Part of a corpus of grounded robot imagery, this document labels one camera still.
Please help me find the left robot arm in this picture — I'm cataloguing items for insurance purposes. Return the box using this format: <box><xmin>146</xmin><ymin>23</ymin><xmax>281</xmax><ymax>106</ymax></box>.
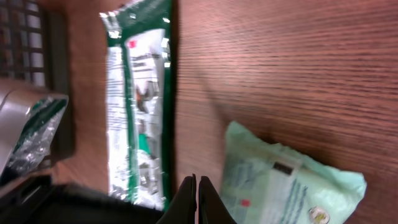
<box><xmin>1</xmin><ymin>79</ymin><xmax>163</xmax><ymax>223</ymax></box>

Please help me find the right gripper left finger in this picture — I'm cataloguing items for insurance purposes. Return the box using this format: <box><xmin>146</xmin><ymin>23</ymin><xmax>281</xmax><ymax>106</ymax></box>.
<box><xmin>156</xmin><ymin>174</ymin><xmax>197</xmax><ymax>224</ymax></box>

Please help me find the mint green wipes packet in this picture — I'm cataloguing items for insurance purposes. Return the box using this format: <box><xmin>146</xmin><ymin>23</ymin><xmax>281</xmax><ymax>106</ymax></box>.
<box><xmin>220</xmin><ymin>121</ymin><xmax>367</xmax><ymax>224</ymax></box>

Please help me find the grey plastic mesh basket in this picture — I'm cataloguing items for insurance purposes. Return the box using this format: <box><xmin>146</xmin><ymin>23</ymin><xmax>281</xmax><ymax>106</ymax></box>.
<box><xmin>1</xmin><ymin>0</ymin><xmax>74</xmax><ymax>172</ymax></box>

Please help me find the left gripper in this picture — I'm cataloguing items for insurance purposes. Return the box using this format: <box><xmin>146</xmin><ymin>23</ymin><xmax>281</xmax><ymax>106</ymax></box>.
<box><xmin>1</xmin><ymin>175</ymin><xmax>164</xmax><ymax>224</ymax></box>

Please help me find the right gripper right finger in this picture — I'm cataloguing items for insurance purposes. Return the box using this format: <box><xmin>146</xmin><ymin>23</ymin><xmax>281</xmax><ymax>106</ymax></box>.
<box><xmin>198</xmin><ymin>176</ymin><xmax>236</xmax><ymax>224</ymax></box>

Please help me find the green 3M gloves package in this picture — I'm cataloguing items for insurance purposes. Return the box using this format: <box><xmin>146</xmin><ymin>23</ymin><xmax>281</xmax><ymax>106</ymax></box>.
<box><xmin>99</xmin><ymin>0</ymin><xmax>172</xmax><ymax>211</ymax></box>

